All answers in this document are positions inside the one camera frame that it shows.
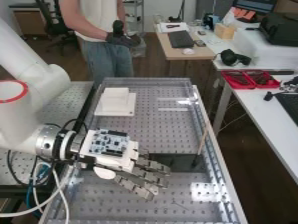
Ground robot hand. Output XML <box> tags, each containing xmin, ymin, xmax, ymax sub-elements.
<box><xmin>78</xmin><ymin>128</ymin><xmax>173</xmax><ymax>202</ymax></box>

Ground small white box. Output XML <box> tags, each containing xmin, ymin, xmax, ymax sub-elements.
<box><xmin>93</xmin><ymin>86</ymin><xmax>138</xmax><ymax>118</ymax></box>

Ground thin stick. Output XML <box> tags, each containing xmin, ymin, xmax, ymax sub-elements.
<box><xmin>193</xmin><ymin>115</ymin><xmax>210</xmax><ymax>168</ymax></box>

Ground clear box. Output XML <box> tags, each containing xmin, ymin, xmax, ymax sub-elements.
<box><xmin>41</xmin><ymin>77</ymin><xmax>250</xmax><ymax>224</ymax></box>

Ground person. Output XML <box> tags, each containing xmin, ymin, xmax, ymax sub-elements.
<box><xmin>59</xmin><ymin>0</ymin><xmax>144</xmax><ymax>88</ymax></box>

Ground wooden desk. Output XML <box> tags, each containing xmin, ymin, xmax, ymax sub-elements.
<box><xmin>153</xmin><ymin>22</ymin><xmax>220</xmax><ymax>79</ymax></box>

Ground red tray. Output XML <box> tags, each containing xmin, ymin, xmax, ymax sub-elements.
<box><xmin>220</xmin><ymin>69</ymin><xmax>258</xmax><ymax>91</ymax></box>
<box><xmin>245</xmin><ymin>68</ymin><xmax>282</xmax><ymax>90</ymax></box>

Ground black keyboard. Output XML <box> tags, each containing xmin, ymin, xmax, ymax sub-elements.
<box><xmin>166</xmin><ymin>30</ymin><xmax>196</xmax><ymax>49</ymax></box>
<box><xmin>273</xmin><ymin>92</ymin><xmax>298</xmax><ymax>127</ymax></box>

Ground white desk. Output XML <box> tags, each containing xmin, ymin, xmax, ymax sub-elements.
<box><xmin>193</xmin><ymin>25</ymin><xmax>298</xmax><ymax>73</ymax></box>
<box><xmin>212</xmin><ymin>74</ymin><xmax>298</xmax><ymax>186</ymax></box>

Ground black headphones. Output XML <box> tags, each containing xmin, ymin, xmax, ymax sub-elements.
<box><xmin>218</xmin><ymin>48</ymin><xmax>253</xmax><ymax>67</ymax></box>

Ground black office chair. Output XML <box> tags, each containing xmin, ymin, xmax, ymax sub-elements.
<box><xmin>33</xmin><ymin>0</ymin><xmax>78</xmax><ymax>48</ymax></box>

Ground cardboard box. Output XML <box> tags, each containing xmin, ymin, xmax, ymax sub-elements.
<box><xmin>214</xmin><ymin>22</ymin><xmax>237</xmax><ymax>42</ymax></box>

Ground black bag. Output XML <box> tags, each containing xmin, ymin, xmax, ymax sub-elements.
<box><xmin>258</xmin><ymin>12</ymin><xmax>298</xmax><ymax>48</ymax></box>

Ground white cable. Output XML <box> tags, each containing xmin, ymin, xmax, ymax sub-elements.
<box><xmin>0</xmin><ymin>171</ymin><xmax>76</xmax><ymax>218</ymax></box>
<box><xmin>51</xmin><ymin>166</ymin><xmax>72</xmax><ymax>224</ymax></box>

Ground blue cable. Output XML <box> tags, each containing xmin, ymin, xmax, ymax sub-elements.
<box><xmin>24</xmin><ymin>162</ymin><xmax>52</xmax><ymax>215</ymax></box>

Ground black cable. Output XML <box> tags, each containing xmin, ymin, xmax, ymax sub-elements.
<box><xmin>5</xmin><ymin>149</ymin><xmax>40</xmax><ymax>188</ymax></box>

